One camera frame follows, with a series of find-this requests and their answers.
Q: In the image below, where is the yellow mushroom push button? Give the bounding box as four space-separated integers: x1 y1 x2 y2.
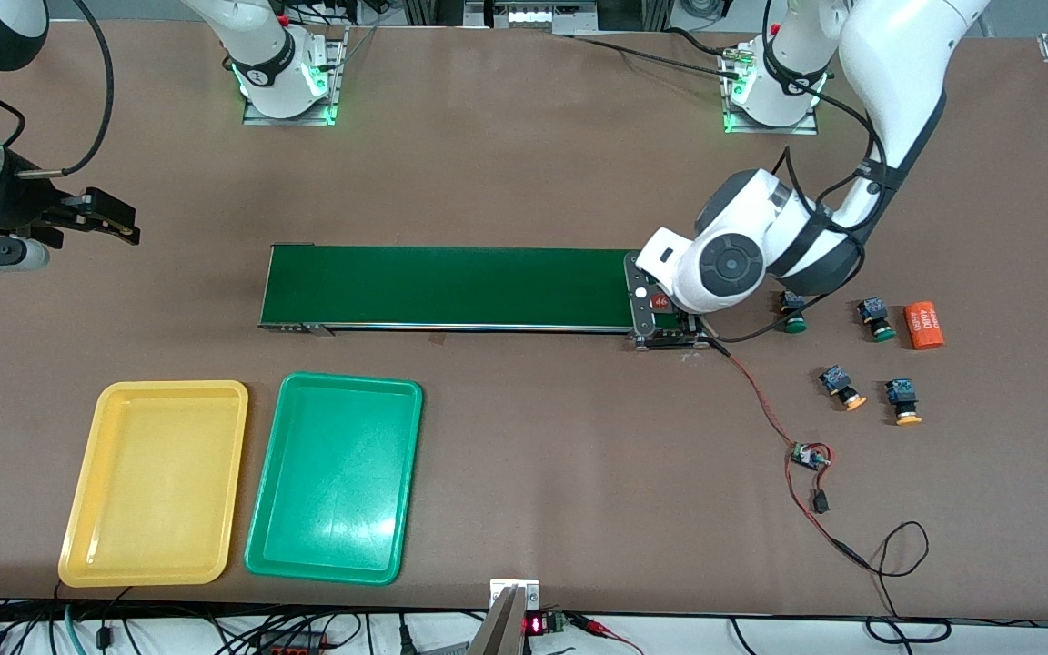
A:
884 378 924 428
817 365 869 412

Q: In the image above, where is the green conveyor belt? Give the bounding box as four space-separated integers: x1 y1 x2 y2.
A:
257 243 711 352

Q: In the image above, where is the yellow plastic tray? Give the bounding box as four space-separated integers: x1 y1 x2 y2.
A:
58 380 250 588

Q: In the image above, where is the red clip lead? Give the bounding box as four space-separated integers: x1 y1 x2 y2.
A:
569 614 645 655

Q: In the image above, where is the grey metal bar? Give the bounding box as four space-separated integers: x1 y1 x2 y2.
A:
468 587 529 655

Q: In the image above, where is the green plastic tray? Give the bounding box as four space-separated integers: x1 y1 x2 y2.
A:
244 371 425 586

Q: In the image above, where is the orange connector block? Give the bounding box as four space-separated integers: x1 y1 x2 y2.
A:
256 630 327 655

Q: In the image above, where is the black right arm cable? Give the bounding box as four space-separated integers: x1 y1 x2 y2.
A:
0 0 116 176

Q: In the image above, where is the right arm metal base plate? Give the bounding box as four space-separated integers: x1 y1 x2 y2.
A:
242 27 348 126

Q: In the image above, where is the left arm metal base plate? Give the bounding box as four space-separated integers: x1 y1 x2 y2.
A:
722 45 821 136

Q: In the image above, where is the black table cable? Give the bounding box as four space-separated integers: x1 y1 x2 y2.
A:
569 35 743 81

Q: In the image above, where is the red black power wire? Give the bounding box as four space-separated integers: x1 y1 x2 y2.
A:
706 337 930 620

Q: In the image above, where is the silver metal bracket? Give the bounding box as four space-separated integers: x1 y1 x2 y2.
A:
489 579 540 609

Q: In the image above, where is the aluminium frame rack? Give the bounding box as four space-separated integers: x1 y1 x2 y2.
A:
401 0 670 37

